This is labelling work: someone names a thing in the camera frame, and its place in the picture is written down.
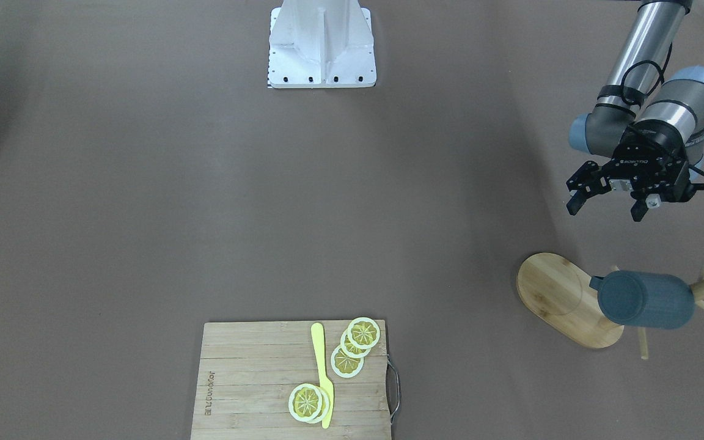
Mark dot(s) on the yellow plastic knife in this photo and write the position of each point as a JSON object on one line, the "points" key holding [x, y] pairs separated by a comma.
{"points": [[317, 332]]}

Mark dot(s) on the lemon slice back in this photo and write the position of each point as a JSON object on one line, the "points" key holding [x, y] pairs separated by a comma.
{"points": [[345, 366]]}

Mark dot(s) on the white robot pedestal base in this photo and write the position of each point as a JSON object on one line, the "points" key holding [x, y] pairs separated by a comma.
{"points": [[321, 45]]}

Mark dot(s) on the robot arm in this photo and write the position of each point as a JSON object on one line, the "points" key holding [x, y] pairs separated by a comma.
{"points": [[638, 91]]}

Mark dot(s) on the wooden cup storage rack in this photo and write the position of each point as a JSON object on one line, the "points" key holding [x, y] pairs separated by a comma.
{"points": [[557, 291]]}

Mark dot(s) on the lemon slice under knife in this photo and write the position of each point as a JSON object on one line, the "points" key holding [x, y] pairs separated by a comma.
{"points": [[325, 407]]}

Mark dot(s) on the bamboo cutting board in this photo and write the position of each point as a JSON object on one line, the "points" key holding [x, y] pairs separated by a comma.
{"points": [[247, 371]]}

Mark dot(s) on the dark blue mug yellow inside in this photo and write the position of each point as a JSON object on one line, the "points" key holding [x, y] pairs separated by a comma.
{"points": [[645, 300]]}

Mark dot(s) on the lemon slice middle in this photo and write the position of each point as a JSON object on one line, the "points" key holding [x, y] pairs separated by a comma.
{"points": [[350, 350]]}

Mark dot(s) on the lemon slice by knife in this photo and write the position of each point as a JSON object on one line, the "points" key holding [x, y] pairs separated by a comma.
{"points": [[304, 402]]}

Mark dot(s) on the lemon slice front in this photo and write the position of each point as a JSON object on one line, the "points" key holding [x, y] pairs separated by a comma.
{"points": [[363, 333]]}

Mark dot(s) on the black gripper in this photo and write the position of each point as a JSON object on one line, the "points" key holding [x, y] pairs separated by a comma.
{"points": [[644, 160]]}

